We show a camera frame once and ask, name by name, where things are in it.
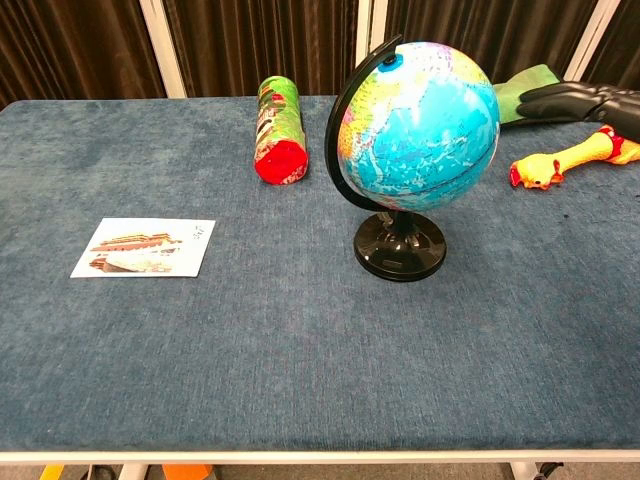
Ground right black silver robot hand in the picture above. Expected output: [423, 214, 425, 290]
[516, 81, 640, 127]

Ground blue desk globe black stand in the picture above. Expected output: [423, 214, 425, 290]
[323, 34, 502, 282]

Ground green microfiber cloth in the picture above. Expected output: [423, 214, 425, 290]
[492, 63, 567, 129]

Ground yellow rubber chicken toy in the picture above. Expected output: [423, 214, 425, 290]
[508, 124, 640, 192]

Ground green red chips can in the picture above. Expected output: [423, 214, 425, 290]
[253, 74, 310, 187]

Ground brown pleated curtain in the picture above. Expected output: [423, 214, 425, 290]
[0, 0, 640, 109]

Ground blue fabric table mat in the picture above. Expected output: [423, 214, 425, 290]
[0, 94, 640, 454]

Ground white picture postcard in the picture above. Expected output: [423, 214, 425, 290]
[69, 217, 217, 279]

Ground orange object under table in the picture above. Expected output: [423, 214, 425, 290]
[161, 464, 214, 480]

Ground white frame post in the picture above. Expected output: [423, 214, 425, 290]
[563, 0, 622, 84]
[138, 0, 188, 99]
[355, 0, 389, 97]

